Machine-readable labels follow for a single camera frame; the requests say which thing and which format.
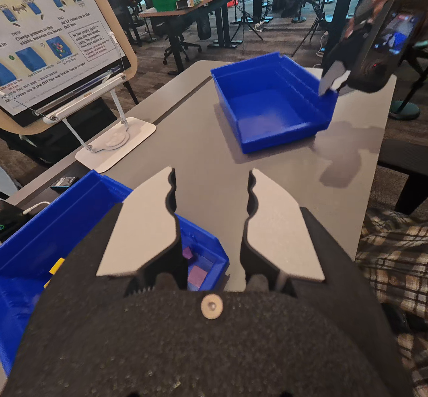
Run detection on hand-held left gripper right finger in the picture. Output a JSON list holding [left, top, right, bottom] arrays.
[[246, 168, 326, 293]]

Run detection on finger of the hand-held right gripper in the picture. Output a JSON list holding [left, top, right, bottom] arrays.
[[331, 71, 352, 92], [318, 61, 346, 97]]

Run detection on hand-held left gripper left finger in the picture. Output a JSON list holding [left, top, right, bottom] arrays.
[[96, 166, 184, 277]]

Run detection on blue plastic bin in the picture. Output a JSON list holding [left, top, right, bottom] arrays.
[[210, 52, 339, 154]]

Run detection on blue plastic object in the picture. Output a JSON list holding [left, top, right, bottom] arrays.
[[0, 170, 230, 376]]

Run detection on black round stand base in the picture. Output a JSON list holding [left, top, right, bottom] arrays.
[[389, 100, 421, 121]]

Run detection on studio light stand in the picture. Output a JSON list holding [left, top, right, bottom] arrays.
[[231, 0, 265, 55]]

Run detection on black metal stand leg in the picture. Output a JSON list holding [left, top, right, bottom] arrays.
[[122, 81, 139, 105]]

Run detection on green storage bin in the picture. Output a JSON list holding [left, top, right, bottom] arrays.
[[151, 0, 184, 12]]

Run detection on wood-framed instruction board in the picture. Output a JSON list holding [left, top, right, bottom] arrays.
[[0, 0, 138, 136]]

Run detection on white charging cable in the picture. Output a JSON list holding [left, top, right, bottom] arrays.
[[23, 201, 51, 215]]

